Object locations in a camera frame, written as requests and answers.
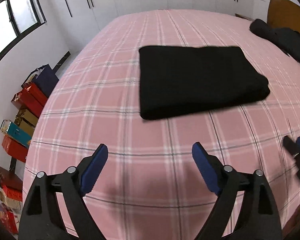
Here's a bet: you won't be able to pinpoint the black clothes pile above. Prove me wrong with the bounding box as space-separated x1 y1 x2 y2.
249 19 300 63

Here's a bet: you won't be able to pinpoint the black frame window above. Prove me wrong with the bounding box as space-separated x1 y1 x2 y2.
0 0 46 61

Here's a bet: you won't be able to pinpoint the gold brown gift bag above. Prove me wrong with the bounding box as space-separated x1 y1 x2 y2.
14 108 38 137

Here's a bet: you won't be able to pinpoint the red gift bag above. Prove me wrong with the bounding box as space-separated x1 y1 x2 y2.
11 83 47 118

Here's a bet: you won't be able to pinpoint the black pants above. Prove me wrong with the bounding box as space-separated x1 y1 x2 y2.
139 46 270 120

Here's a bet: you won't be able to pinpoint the teal gift box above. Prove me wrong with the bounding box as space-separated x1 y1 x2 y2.
0 119 31 148

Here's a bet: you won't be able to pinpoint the pink plaid bed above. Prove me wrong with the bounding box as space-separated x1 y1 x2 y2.
23 10 300 239

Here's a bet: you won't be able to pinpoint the red gift box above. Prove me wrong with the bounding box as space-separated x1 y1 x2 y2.
1 135 28 163

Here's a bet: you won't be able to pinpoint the wooden headboard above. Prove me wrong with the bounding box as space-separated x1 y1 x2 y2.
267 0 300 33

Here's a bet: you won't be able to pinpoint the navy gift bag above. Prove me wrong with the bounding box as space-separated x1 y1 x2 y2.
21 64 59 98

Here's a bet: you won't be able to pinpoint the red box stack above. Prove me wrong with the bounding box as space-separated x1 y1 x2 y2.
0 189 22 235

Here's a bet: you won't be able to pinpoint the dark red box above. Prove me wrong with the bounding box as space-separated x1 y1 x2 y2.
0 166 23 191

